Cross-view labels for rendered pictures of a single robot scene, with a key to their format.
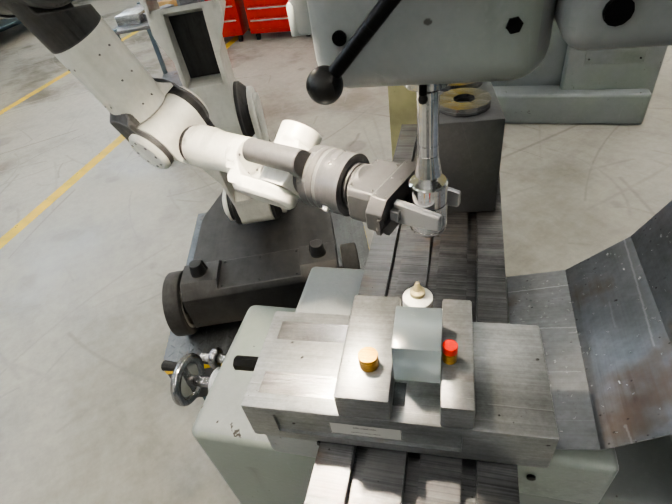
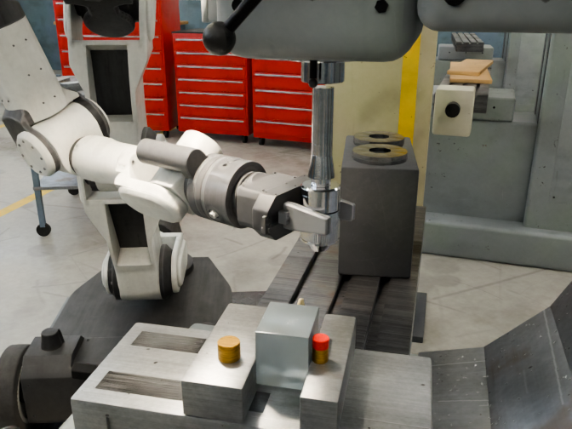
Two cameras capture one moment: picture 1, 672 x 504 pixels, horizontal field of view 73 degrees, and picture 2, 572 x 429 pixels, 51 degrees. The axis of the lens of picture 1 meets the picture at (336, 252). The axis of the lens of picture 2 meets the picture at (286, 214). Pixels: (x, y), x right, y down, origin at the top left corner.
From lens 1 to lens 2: 0.22 m
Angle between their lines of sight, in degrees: 20
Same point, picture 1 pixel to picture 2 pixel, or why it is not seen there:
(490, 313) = not seen: hidden behind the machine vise
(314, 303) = not seen: hidden behind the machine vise
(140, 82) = (46, 82)
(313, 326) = (176, 338)
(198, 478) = not seen: outside the picture
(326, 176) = (219, 176)
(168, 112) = (67, 117)
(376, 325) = (246, 328)
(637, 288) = (551, 352)
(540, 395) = (419, 414)
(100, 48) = (16, 40)
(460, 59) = (339, 32)
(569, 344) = (478, 416)
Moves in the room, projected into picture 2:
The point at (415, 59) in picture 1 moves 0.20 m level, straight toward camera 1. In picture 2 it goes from (301, 29) to (259, 51)
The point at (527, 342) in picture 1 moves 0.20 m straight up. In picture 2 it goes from (414, 369) to (431, 190)
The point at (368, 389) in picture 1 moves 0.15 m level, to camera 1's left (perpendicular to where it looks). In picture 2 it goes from (222, 376) to (56, 386)
